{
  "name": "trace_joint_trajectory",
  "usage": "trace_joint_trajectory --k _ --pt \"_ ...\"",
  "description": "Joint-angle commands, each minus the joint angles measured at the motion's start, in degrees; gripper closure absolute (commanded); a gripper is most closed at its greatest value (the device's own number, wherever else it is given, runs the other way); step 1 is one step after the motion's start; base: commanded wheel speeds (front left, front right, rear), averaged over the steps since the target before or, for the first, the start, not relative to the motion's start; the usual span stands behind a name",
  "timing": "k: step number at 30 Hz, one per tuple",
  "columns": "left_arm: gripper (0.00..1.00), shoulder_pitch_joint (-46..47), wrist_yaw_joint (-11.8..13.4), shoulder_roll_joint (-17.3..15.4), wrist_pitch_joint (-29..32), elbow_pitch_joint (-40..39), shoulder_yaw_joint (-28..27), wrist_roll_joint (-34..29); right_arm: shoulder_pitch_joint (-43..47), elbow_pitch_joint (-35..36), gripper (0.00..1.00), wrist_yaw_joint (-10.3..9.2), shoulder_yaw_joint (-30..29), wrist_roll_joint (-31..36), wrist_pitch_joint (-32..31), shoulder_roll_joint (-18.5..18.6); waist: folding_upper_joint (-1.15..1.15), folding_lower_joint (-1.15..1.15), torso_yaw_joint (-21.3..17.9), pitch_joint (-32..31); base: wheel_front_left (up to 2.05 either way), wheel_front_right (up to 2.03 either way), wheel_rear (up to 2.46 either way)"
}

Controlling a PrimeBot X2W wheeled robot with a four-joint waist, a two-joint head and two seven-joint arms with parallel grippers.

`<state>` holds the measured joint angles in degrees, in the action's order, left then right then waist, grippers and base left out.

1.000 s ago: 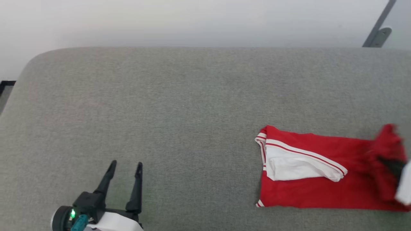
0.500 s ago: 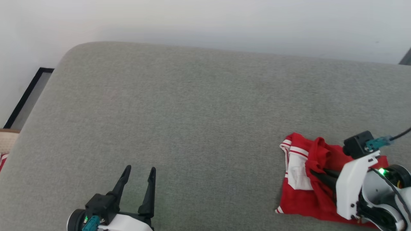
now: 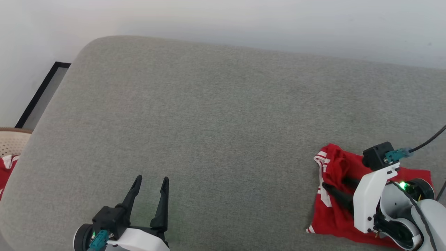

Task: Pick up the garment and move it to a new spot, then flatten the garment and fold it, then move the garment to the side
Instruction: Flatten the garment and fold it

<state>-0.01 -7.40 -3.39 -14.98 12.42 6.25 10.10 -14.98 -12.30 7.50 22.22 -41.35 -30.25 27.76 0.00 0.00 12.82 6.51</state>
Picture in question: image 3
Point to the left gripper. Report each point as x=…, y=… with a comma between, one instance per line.
x=139, y=240

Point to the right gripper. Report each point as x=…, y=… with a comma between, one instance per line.
x=369, y=202

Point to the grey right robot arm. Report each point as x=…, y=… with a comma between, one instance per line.
x=435, y=223

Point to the grey fabric sofa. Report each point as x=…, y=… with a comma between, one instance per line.
x=209, y=139

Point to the beige woven laundry basket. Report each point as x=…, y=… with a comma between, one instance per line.
x=12, y=141

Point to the black skirting strip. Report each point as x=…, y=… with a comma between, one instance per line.
x=38, y=96

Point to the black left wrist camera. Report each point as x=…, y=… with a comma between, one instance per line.
x=109, y=219

